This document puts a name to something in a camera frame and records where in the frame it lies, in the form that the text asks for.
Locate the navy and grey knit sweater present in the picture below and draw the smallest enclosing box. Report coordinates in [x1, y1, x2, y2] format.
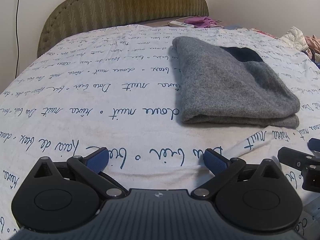
[172, 36, 300, 128]

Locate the white bedspread with blue script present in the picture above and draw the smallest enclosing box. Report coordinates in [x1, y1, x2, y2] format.
[1, 25, 319, 239]

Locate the olive green upholstered headboard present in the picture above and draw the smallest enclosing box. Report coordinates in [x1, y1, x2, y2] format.
[37, 0, 209, 56]

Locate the purple cloth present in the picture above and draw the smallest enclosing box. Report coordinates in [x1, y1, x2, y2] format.
[184, 16, 217, 28]

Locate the black power cable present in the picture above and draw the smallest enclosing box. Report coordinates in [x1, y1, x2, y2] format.
[14, 0, 25, 79]

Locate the pink cloth pile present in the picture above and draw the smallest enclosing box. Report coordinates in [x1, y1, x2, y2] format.
[305, 35, 320, 54]

